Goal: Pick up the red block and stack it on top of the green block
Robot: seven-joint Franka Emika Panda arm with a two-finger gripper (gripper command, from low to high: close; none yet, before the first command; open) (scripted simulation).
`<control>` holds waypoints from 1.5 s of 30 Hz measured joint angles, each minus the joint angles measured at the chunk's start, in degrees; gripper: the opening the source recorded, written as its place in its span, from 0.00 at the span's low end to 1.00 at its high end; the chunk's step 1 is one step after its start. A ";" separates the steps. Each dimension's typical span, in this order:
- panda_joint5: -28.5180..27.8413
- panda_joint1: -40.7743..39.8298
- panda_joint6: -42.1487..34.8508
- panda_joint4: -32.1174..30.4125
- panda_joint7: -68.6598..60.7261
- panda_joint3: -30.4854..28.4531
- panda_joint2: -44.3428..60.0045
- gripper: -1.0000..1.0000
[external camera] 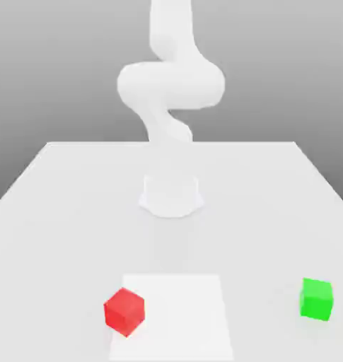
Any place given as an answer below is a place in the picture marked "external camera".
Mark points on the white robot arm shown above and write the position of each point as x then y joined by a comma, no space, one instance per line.
171,84

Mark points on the small red cube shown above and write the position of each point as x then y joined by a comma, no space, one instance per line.
124,311

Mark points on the small green cube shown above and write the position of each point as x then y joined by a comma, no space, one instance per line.
316,299

